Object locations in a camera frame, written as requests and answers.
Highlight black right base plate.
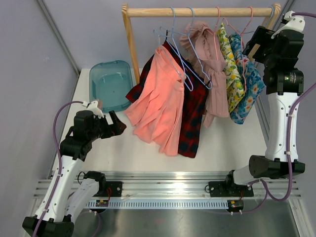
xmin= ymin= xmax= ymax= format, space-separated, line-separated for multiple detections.
xmin=208 ymin=181 xmax=254 ymax=198

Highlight blue floral skirt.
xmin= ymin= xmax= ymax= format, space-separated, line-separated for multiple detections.
xmin=229 ymin=33 xmax=265 ymax=124

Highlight salmon pink skirt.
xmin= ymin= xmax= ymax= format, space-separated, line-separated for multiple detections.
xmin=125 ymin=46 xmax=185 ymax=156

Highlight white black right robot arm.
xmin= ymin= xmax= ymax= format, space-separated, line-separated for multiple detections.
xmin=224 ymin=26 xmax=305 ymax=196

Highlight white slotted cable duct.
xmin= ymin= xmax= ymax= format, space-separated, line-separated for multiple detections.
xmin=85 ymin=199 xmax=228 ymax=209

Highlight dusty pink ruffled garment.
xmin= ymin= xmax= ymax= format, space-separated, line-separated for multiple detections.
xmin=179 ymin=21 xmax=229 ymax=128

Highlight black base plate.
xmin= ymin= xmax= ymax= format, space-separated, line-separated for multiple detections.
xmin=208 ymin=181 xmax=254 ymax=198
xmin=94 ymin=181 xmax=123 ymax=198

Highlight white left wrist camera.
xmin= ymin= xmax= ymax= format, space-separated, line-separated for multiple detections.
xmin=82 ymin=99 xmax=104 ymax=119

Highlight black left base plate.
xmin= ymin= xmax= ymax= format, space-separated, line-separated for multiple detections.
xmin=94 ymin=181 xmax=123 ymax=198

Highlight red black plaid skirt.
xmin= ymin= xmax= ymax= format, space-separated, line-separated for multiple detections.
xmin=126 ymin=40 xmax=209 ymax=158

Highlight pink wire hanger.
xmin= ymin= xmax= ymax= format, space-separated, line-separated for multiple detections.
xmin=222 ymin=6 xmax=253 ymax=90

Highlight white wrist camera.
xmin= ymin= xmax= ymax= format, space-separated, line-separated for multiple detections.
xmin=271 ymin=11 xmax=305 ymax=39
xmin=82 ymin=99 xmax=104 ymax=119

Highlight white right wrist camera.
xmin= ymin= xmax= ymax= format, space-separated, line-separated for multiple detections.
xmin=271 ymin=11 xmax=305 ymax=39

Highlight wooden clothes rack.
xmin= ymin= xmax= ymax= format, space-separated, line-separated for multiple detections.
xmin=121 ymin=3 xmax=281 ymax=83

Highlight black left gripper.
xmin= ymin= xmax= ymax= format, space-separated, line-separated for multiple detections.
xmin=88 ymin=111 xmax=126 ymax=141

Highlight lemon print skirt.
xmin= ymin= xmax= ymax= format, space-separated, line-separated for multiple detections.
xmin=216 ymin=23 xmax=245 ymax=113

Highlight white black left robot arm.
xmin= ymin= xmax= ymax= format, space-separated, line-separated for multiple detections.
xmin=22 ymin=110 xmax=126 ymax=237

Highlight aluminium mounting rail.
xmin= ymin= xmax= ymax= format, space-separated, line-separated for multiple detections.
xmin=33 ymin=171 xmax=302 ymax=199

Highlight teal plastic bin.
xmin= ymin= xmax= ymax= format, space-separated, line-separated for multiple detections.
xmin=89 ymin=60 xmax=133 ymax=113

